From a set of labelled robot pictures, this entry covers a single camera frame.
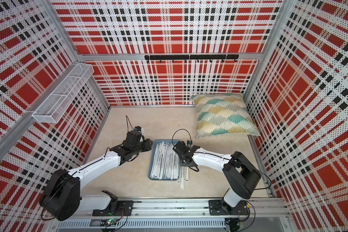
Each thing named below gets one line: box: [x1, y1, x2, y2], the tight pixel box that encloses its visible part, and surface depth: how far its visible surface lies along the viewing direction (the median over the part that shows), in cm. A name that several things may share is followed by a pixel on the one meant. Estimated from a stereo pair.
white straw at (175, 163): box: [172, 153, 180, 180], surface depth 88 cm
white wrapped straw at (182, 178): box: [180, 166, 185, 190], surface depth 84 cm
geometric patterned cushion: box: [191, 92, 261, 140], surface depth 95 cm
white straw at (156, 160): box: [150, 142, 163, 179], surface depth 92 cm
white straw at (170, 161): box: [165, 143, 175, 180], surface depth 90 cm
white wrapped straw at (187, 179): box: [185, 166, 189, 182], surface depth 84 cm
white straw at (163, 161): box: [158, 143, 169, 179], surface depth 92 cm
